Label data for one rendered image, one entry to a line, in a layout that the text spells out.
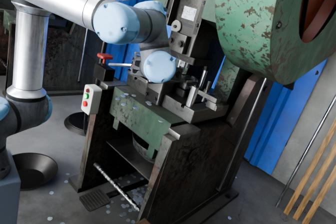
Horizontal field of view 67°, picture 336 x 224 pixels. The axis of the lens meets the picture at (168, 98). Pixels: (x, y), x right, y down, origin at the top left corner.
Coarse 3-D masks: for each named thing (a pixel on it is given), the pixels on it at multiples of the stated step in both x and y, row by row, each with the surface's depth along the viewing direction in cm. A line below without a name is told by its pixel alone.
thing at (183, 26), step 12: (180, 0) 114; (192, 0) 110; (180, 12) 114; (192, 12) 110; (180, 24) 114; (192, 24) 110; (180, 36) 112; (192, 36) 111; (180, 48) 112; (192, 48) 112; (204, 48) 118
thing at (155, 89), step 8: (128, 72) 108; (144, 80) 102; (168, 80) 110; (184, 80) 118; (152, 88) 116; (160, 88) 113; (168, 88) 115; (144, 96) 120; (152, 96) 116; (160, 96) 114; (160, 104) 116
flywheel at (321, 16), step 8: (312, 0) 99; (320, 0) 106; (328, 0) 108; (312, 8) 103; (320, 8) 109; (328, 8) 108; (312, 16) 107; (320, 16) 109; (328, 16) 109; (304, 24) 104; (312, 24) 108; (320, 24) 108; (304, 32) 107; (312, 32) 107; (304, 40) 105
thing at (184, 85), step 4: (184, 76) 124; (188, 76) 126; (188, 80) 120; (192, 80) 122; (196, 80) 125; (176, 84) 123; (180, 84) 122; (184, 84) 120; (192, 84) 123; (196, 84) 126; (184, 88) 120; (188, 88) 122
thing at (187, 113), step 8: (128, 80) 131; (136, 80) 127; (136, 88) 128; (144, 88) 124; (168, 96) 114; (176, 96) 116; (200, 96) 127; (168, 104) 114; (176, 104) 111; (184, 104) 111; (200, 104) 115; (224, 104) 125; (176, 112) 111; (184, 112) 109; (192, 112) 106; (200, 112) 109; (208, 112) 115; (216, 112) 120; (224, 112) 127; (192, 120) 107; (200, 120) 112
